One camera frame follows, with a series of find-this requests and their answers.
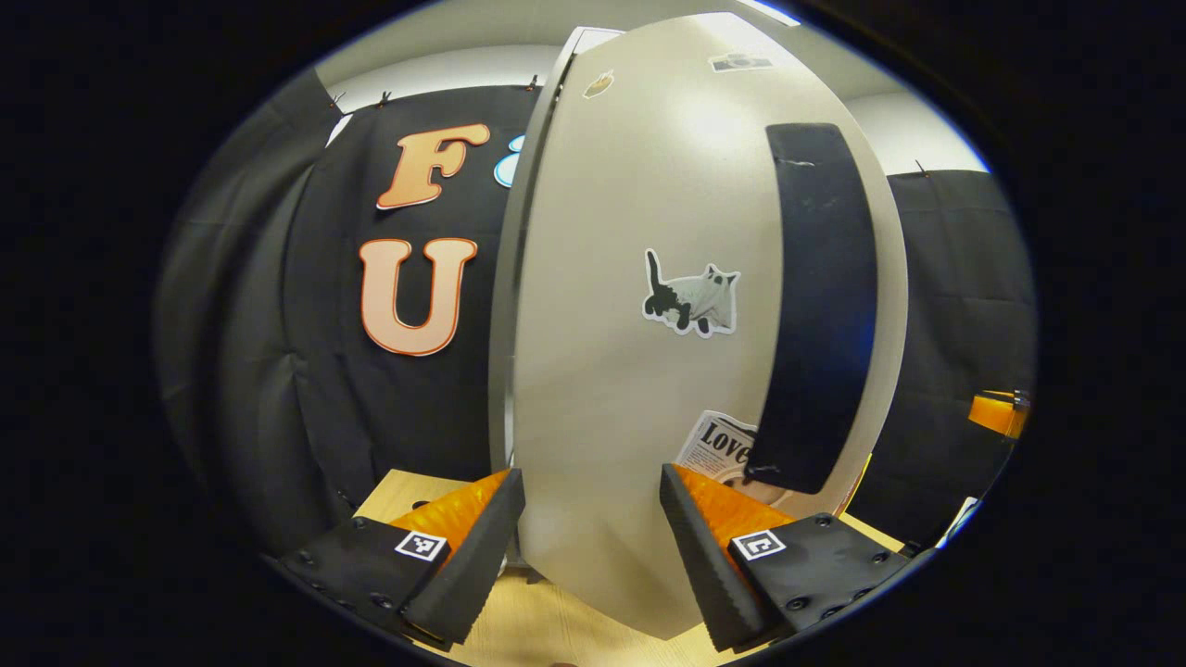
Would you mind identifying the black backdrop cloth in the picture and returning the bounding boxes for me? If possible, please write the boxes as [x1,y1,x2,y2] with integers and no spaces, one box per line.
[839,167,1037,549]
[153,69,557,557]

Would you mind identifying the ceiling light strip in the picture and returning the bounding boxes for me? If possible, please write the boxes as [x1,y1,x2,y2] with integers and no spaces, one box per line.
[737,0,803,28]

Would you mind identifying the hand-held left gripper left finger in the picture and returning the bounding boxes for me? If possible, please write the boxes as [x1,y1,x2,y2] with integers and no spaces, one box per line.
[278,468,526,649]

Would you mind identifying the white cabinet door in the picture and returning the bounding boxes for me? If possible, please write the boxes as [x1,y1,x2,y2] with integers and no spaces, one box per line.
[505,11,911,640]

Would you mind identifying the black door handle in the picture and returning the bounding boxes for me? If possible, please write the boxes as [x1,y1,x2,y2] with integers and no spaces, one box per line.
[744,122,879,496]

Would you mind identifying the white shoe cabinet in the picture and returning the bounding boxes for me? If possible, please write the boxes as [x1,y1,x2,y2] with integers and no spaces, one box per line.
[488,26,624,580]

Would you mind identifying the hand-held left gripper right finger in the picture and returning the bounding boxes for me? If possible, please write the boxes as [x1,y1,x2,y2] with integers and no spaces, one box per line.
[660,463,914,652]

